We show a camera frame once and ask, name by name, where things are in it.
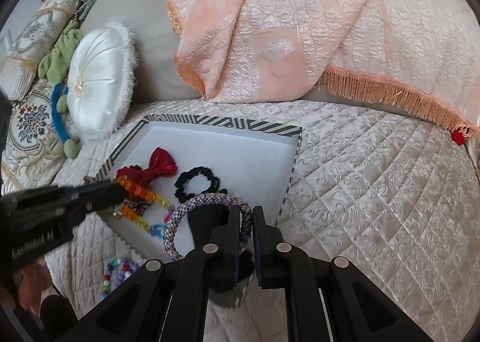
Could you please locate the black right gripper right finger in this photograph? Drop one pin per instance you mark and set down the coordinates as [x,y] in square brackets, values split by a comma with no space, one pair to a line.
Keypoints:
[326,301]

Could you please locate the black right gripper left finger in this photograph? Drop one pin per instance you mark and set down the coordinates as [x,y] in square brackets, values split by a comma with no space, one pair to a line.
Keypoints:
[167,301]

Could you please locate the black velvet pouch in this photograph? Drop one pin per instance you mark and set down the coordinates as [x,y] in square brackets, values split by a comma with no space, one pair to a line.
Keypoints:
[210,225]

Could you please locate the black scrunchie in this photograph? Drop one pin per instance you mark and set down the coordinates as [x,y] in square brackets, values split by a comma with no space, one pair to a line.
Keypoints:
[198,180]

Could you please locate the red velvet bow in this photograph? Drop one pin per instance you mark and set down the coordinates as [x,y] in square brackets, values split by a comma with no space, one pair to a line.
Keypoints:
[161,164]

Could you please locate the leopard print bow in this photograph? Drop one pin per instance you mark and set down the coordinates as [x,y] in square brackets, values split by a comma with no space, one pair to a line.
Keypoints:
[131,209]

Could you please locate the left hand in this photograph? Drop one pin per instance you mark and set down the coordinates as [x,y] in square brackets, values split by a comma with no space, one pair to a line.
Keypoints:
[36,279]

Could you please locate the embroidered floral square pillow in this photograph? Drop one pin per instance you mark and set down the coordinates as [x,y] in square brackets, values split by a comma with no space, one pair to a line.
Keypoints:
[34,152]

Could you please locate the pink quilted bedspread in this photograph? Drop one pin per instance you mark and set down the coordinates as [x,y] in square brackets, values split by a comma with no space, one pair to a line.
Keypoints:
[395,195]

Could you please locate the striped tray with white base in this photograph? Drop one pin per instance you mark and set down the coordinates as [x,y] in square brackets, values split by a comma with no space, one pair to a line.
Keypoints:
[253,159]

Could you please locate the white round satin cushion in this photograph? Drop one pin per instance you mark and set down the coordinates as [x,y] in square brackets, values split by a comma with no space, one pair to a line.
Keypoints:
[100,81]

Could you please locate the green blue plush toy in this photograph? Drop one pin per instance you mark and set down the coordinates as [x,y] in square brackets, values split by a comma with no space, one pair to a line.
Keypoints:
[54,67]

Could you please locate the embroidered bolster pillow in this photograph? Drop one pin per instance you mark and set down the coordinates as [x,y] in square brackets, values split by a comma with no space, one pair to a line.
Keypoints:
[19,66]

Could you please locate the small red object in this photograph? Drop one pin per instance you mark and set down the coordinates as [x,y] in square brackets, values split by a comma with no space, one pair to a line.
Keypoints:
[459,137]

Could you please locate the floral cream bedsheet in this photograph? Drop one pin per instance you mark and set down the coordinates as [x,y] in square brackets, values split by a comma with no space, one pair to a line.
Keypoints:
[472,146]

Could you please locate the beige upholstered headboard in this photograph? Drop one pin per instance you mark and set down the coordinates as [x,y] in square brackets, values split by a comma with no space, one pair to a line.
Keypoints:
[156,78]

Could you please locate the peach fringed blanket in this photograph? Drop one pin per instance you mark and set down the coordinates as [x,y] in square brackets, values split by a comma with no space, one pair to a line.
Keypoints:
[421,56]

